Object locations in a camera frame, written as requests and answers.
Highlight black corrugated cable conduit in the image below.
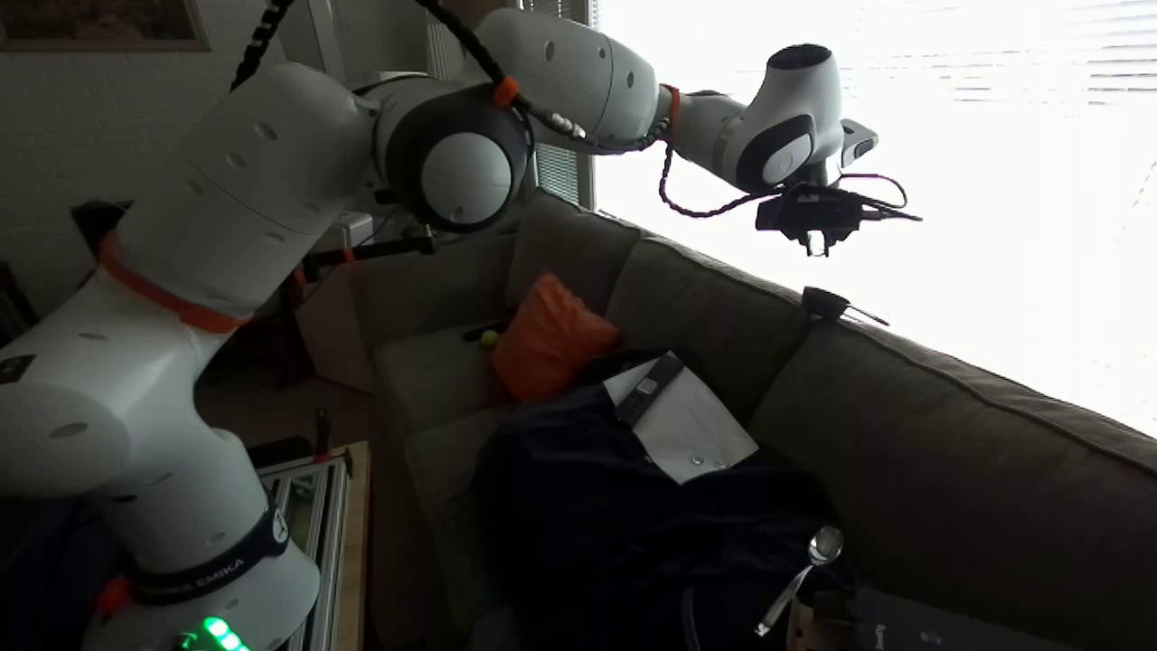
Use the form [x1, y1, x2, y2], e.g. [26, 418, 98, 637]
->
[227, 0, 514, 95]

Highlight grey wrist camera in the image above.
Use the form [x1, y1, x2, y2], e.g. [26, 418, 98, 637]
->
[837, 114, 877, 171]

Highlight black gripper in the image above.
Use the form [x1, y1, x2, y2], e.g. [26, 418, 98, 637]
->
[750, 189, 867, 261]

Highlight dark navy blanket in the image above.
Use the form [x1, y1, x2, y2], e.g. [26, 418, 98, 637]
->
[473, 377, 862, 651]

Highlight dark teal case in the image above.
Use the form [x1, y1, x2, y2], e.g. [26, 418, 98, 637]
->
[843, 587, 1081, 651]

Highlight aluminium rail base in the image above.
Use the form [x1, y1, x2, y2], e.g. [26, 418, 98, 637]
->
[256, 453, 353, 651]

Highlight framed wall picture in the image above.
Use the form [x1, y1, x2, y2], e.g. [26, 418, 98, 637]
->
[0, 0, 209, 55]

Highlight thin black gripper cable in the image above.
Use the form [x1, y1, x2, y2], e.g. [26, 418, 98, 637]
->
[653, 141, 924, 227]

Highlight metal spoon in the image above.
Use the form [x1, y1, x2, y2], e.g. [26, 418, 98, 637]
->
[750, 521, 847, 641]

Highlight grey brown fabric sofa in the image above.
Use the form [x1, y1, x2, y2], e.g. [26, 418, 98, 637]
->
[347, 191, 1157, 651]

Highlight black remote control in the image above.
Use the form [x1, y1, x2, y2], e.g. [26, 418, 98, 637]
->
[609, 351, 685, 425]

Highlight brown cardboard box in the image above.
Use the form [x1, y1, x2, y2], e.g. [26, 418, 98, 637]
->
[291, 263, 380, 397]

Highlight white paper sheet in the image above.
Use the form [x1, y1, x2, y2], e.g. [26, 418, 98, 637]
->
[598, 355, 762, 488]

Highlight orange pillow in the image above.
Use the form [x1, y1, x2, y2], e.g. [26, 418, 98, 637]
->
[484, 271, 629, 407]

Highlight wide white window blinds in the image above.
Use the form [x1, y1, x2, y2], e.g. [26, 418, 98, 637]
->
[590, 0, 1157, 439]

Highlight wooden table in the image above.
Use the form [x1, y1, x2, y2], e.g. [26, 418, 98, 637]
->
[315, 436, 376, 651]

